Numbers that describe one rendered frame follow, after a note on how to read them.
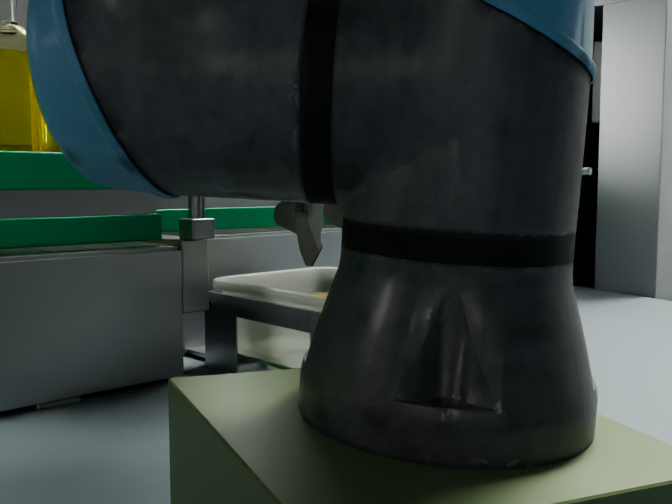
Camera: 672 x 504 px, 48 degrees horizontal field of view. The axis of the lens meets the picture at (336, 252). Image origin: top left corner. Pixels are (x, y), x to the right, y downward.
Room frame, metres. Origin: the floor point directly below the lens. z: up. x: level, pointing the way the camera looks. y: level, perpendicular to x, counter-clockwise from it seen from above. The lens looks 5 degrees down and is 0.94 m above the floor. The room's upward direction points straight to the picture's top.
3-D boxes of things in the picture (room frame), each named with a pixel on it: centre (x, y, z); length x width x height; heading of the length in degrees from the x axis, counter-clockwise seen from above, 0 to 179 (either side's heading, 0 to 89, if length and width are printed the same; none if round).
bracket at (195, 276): (0.76, 0.16, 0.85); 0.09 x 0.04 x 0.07; 43
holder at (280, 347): (0.78, 0.02, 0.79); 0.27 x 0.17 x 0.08; 43
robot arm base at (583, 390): (0.39, -0.06, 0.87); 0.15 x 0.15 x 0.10
